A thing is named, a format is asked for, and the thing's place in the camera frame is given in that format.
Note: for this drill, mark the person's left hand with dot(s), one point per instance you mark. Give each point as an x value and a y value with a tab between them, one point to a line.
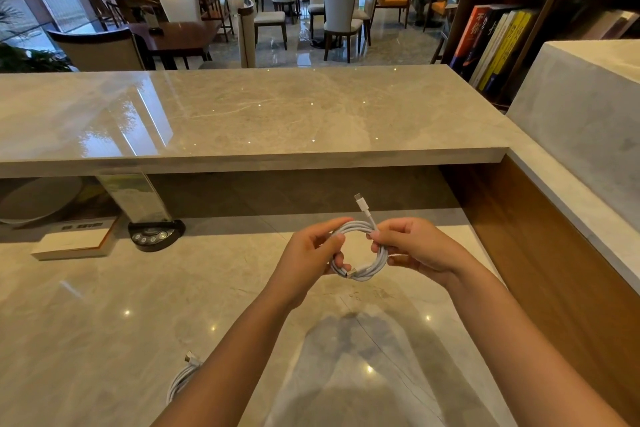
300	266

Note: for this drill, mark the person's right hand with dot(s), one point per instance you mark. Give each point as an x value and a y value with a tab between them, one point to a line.
425	249

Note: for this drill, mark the person's left thumb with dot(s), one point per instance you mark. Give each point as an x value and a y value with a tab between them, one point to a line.
327	228

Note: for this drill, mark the person's right thumb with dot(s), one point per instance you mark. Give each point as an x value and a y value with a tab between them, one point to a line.
381	241

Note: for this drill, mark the person's left forearm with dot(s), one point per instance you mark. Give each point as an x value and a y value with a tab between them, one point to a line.
225	371

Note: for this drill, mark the person's right forearm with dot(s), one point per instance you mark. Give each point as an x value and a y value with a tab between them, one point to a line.
520	351

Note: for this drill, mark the black round button device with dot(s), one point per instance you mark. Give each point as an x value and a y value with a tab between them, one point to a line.
155	235

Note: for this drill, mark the clear acrylic sign stand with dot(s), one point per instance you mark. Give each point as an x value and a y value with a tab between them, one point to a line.
135	196

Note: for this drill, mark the row of upright books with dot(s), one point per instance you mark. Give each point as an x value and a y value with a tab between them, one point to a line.
495	46

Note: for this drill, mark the dark wooden table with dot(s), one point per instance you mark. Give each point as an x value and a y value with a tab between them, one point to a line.
175	36

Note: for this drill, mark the flat white box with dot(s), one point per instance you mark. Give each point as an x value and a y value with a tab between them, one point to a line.
75	241

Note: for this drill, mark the dark wooden armchair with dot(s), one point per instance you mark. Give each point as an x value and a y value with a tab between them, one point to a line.
216	1
107	1

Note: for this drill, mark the small black object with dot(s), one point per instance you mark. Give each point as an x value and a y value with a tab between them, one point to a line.
156	31

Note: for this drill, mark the grey round pad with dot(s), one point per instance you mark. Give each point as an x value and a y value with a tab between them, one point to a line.
35	199

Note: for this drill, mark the pile of lying books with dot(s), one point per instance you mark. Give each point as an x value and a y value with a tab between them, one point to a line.
605	24

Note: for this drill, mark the green leafy plant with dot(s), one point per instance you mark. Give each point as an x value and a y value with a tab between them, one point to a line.
25	59

